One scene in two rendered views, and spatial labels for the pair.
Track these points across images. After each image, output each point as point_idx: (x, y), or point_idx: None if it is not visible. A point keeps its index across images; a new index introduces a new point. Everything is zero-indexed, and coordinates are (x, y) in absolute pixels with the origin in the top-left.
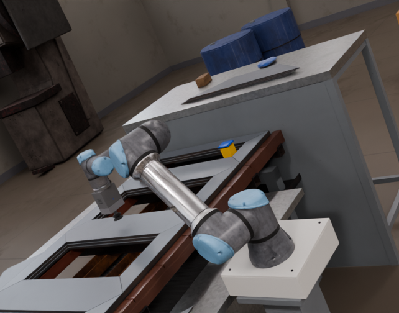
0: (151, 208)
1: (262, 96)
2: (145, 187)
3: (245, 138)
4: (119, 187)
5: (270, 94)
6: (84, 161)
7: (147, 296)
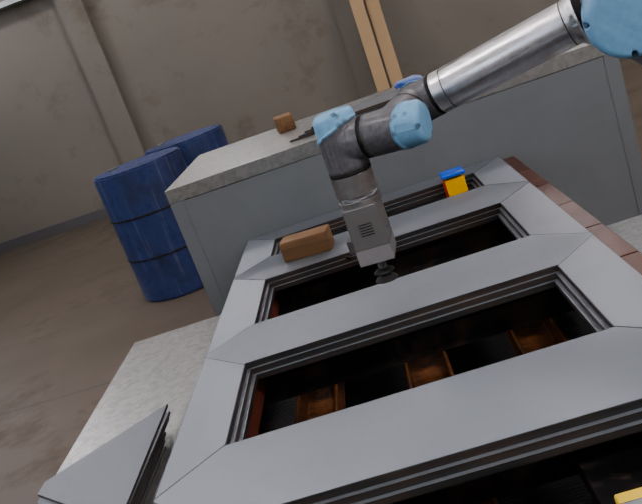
0: None
1: (487, 95)
2: (324, 261)
3: None
4: (233, 283)
5: (503, 89)
6: (345, 126)
7: None
